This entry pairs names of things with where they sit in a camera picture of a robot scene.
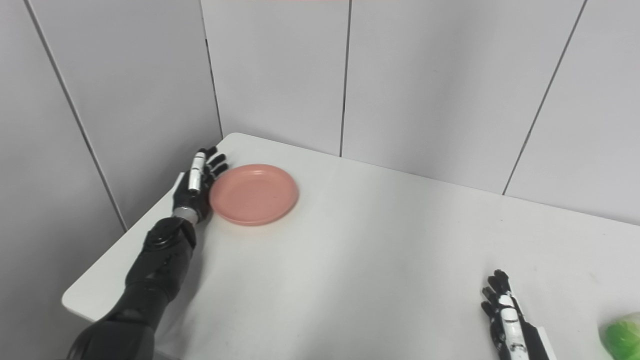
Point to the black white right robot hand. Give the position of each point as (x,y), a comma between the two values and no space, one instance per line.
(515,330)

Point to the pink round plate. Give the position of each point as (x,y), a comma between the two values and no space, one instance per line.
(255,195)

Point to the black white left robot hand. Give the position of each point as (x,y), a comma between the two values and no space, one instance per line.
(192,195)

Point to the green white toy cabbage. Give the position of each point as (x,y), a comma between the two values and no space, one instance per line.
(625,337)

